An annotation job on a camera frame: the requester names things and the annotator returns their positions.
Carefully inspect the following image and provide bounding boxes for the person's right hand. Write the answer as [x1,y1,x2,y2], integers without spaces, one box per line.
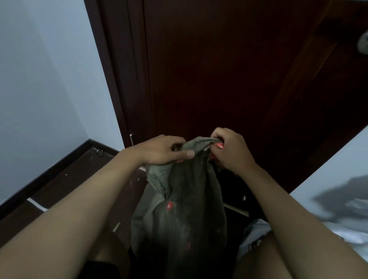
[210,127,257,176]

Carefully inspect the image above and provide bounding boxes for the person's left hand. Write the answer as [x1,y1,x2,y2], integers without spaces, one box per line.
[122,134,196,168]

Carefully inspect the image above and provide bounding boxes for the green woven sack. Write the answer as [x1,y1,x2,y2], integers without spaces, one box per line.
[131,136,229,279]

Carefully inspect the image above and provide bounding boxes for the white bag with red print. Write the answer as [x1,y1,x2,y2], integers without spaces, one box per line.
[237,218,368,263]

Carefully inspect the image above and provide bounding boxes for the white plastic bag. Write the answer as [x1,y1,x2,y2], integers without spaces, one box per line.
[343,197,368,220]

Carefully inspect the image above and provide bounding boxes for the person's right forearm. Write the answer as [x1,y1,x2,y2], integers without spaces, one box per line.
[244,164,368,279]

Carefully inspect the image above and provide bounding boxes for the person's left forearm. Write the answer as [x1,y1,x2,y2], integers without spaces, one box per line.
[0,148,144,279]

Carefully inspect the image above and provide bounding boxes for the person's left leg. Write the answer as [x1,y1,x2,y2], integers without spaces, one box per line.
[86,227,130,279]

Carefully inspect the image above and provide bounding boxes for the person's leg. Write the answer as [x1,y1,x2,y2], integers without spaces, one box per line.
[233,233,288,279]
[86,227,130,279]

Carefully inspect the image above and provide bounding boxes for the person's right leg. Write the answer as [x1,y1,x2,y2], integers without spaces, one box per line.
[233,233,288,279]

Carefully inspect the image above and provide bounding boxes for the dark brown wooden door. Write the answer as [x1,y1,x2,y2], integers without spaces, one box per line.
[84,0,156,148]

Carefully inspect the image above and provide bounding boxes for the dark baseboard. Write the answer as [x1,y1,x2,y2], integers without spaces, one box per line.
[0,139,120,220]

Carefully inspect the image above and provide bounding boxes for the white floor strip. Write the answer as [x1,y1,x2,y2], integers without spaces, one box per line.
[27,197,48,213]

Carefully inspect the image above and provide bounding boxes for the black shorts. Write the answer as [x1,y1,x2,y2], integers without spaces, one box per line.
[83,260,122,279]

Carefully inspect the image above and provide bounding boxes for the silver door handle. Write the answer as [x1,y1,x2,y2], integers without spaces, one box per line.
[358,30,368,54]

